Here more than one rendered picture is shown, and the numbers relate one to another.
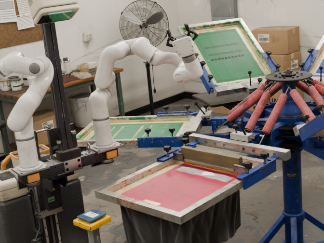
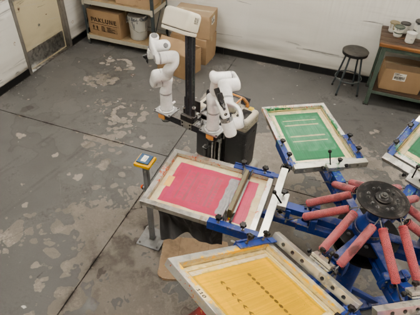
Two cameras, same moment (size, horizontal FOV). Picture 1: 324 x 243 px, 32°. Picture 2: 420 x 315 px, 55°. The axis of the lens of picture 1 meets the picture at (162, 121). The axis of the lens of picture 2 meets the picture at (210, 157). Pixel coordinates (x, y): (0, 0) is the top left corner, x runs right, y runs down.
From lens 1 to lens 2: 2.82 m
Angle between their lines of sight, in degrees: 61
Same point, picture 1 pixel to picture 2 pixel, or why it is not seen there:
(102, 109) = (209, 107)
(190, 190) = (194, 196)
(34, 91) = (162, 71)
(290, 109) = (361, 223)
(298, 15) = not seen: outside the picture
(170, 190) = (192, 185)
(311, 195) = not seen: outside the picture
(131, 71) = not seen: outside the picture
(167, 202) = (171, 189)
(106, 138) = (209, 125)
